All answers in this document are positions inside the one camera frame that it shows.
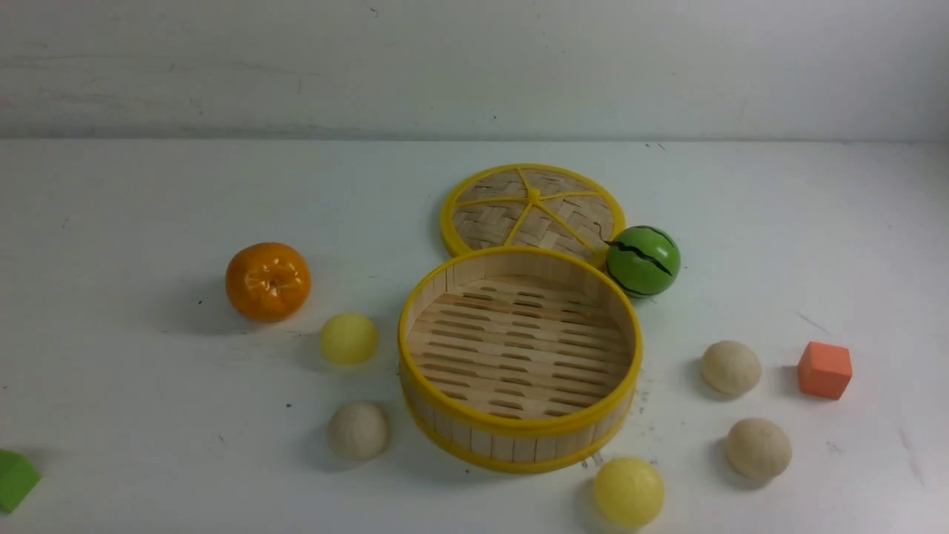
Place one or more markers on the green toy watermelon ball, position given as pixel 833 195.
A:
pixel 643 261

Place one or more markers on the woven bamboo steamer lid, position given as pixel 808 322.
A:
pixel 531 205

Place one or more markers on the beige toy bun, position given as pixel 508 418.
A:
pixel 359 431
pixel 758 449
pixel 731 368

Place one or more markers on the bamboo steamer tray yellow rim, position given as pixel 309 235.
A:
pixel 519 360

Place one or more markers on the orange toy tangerine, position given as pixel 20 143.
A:
pixel 267 282

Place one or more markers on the orange foam cube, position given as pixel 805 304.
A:
pixel 824 370

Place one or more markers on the green foam block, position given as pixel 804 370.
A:
pixel 18 478

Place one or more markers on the yellow toy bun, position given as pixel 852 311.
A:
pixel 349 339
pixel 628 492

